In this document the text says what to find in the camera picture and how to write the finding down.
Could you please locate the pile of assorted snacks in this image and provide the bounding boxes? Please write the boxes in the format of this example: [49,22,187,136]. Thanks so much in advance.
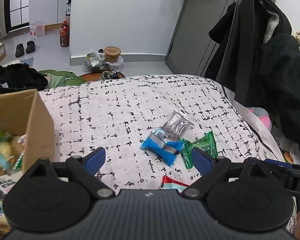
[0,127,25,234]

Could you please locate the dark grey door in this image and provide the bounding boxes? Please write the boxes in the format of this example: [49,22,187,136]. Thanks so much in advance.
[164,0,283,77]

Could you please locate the black bag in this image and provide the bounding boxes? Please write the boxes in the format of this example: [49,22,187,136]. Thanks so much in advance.
[0,63,49,95]

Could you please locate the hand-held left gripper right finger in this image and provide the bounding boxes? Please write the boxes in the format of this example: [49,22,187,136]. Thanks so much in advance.
[181,146,273,200]

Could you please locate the red snack packet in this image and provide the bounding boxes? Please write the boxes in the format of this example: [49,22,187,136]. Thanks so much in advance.
[160,175,191,191]

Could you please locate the white kitchen cabinet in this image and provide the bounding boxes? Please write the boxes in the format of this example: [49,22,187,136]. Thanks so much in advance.
[28,0,74,27]

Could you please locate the clear plastic bag with items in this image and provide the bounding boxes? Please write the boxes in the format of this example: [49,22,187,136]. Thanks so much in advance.
[83,52,106,72]

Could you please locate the white black-patterned blanket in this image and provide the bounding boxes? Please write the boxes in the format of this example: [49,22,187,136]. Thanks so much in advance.
[38,74,298,235]

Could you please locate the black fleece garment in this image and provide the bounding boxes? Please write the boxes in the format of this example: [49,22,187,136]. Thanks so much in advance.
[261,32,300,146]

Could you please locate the black coat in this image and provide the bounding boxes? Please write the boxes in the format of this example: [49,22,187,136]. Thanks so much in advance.
[208,0,293,110]

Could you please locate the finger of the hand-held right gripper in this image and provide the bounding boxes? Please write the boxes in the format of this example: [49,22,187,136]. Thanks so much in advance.
[264,158,300,181]

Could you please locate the brown paper cup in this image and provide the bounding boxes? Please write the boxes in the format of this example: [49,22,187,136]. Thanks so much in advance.
[103,46,122,63]

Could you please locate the pink grey plush toy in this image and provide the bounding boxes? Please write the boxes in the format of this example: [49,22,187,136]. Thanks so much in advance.
[245,107,273,132]

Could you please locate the green cartoon rug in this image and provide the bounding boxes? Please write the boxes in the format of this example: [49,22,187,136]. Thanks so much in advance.
[37,69,87,90]

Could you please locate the green snack packet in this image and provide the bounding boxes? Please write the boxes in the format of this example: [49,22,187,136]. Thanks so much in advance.
[178,130,218,170]

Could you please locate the orange round rug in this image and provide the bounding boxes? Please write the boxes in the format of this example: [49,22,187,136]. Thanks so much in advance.
[76,71,127,84]

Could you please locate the black-framed glass sliding door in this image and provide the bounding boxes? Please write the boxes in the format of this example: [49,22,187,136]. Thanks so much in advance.
[3,0,32,33]

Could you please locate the pair of sneakers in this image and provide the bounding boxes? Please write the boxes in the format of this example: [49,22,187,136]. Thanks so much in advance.
[101,70,121,80]

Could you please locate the black slipper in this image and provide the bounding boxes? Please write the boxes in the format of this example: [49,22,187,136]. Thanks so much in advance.
[25,40,36,54]
[15,43,25,58]

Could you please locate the blue snack packet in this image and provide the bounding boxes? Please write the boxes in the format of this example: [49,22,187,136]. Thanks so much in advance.
[140,127,185,167]

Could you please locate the orange printed cloth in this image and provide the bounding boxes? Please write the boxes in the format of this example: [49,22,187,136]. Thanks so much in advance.
[280,142,300,166]

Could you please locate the red oil bottle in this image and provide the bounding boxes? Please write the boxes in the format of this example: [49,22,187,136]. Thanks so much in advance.
[59,20,71,48]

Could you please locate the clear purple snack packet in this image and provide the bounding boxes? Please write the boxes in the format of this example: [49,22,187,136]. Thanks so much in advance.
[162,109,196,142]

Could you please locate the pink plastic bag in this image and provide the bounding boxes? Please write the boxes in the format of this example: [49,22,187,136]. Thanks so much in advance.
[29,20,46,38]

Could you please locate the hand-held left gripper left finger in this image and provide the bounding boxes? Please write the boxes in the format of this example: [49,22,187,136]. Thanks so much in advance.
[27,146,116,200]

